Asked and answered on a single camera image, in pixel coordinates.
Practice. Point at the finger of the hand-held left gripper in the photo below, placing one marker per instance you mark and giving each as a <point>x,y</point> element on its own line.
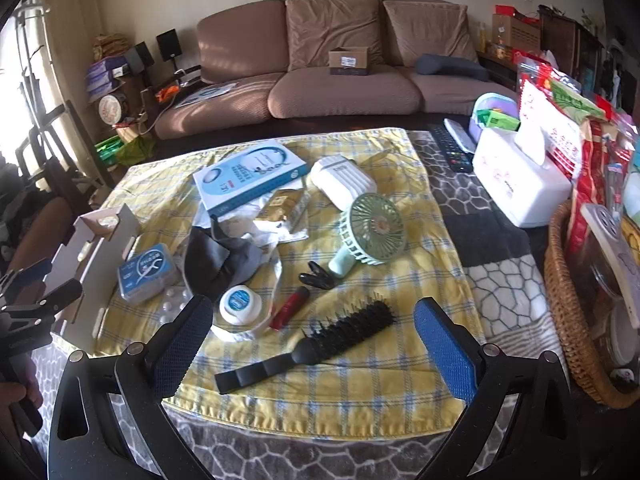
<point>31,270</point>
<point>52,296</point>

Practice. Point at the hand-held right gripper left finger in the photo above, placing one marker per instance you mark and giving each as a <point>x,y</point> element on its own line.
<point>182,340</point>

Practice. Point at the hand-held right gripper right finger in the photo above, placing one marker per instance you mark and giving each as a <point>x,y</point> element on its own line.
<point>445,350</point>

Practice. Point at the black hairbrush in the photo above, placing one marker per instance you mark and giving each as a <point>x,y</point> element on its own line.
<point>310,347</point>

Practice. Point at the person's left hand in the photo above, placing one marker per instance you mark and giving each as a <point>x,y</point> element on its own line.
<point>17,394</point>

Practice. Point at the white pill blister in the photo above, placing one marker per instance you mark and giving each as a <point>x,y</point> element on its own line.
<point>172,305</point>

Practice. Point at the white cardboard tray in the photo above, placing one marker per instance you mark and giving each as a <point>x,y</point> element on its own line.
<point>95,255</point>

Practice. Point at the round white dental floss case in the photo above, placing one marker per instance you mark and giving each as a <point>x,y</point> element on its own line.
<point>240,303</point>

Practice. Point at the blue floss pick box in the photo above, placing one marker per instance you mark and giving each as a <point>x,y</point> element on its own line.
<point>147,272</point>

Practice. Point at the grey cleaning cloth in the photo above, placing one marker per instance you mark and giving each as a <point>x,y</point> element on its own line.
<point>210,265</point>

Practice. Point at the yellow plaid cloth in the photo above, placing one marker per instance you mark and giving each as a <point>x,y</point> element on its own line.
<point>390,285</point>

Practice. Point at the red lip balm tube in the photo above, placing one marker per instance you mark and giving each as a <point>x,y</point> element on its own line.
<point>290,307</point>

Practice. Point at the white plastic bag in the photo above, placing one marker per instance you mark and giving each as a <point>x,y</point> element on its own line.
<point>276,265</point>

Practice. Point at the wicker basket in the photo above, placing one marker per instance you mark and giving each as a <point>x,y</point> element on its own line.
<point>565,310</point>

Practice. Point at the green handheld fan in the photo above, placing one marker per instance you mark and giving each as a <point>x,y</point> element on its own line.
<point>372,225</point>

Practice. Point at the black clip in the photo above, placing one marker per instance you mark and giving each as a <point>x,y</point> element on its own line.
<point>315,277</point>

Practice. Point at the green plastic bag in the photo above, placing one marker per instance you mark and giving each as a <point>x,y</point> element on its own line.
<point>115,150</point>

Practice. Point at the gold snack packet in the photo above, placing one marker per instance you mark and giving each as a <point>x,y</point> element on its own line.
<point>282,205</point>

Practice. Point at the blue and white flat box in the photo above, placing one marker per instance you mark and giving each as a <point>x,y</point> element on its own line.
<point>250,175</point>

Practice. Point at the round tin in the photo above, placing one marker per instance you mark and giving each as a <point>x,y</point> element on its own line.
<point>112,109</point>

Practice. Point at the white tissue box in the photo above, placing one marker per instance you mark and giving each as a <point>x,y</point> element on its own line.
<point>520,185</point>

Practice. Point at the white perforated plastic tool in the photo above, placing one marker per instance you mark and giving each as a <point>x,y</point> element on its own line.
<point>620,260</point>

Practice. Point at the black remote control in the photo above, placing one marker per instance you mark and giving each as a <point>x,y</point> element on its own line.
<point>450,152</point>

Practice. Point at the white ribbed power bank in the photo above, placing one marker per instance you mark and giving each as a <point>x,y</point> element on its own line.
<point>340,180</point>

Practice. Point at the stack of blue boxes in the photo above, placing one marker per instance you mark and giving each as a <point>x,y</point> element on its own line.
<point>105,77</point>

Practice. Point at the white remote control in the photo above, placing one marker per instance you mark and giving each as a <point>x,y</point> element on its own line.
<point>460,134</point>

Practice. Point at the red snack bag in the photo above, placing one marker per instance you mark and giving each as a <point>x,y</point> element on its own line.
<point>590,185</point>

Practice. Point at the black speaker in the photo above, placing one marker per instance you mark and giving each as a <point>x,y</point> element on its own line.
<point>140,57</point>
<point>169,45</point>

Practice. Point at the blue and white booklet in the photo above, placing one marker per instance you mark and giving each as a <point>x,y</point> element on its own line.
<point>205,94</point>

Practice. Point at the purple storage container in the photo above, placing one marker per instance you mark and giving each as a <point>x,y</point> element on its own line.
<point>492,105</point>

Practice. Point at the white bag with red print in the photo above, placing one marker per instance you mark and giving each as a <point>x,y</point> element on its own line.
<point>542,110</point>

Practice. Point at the brown sofa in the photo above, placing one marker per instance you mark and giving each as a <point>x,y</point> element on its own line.
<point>345,92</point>

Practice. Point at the grey pillow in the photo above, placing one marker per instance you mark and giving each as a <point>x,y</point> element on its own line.
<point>450,66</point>

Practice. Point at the small cardboard box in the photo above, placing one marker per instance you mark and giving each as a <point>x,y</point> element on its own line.
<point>350,62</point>

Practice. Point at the brown sofa cushion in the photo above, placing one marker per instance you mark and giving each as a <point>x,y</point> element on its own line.
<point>430,30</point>
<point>332,25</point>

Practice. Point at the large cardboard box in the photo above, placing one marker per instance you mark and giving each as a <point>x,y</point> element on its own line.
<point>515,32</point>

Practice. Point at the dark wooden shelf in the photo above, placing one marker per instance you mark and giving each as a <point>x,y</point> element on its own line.
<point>567,45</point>

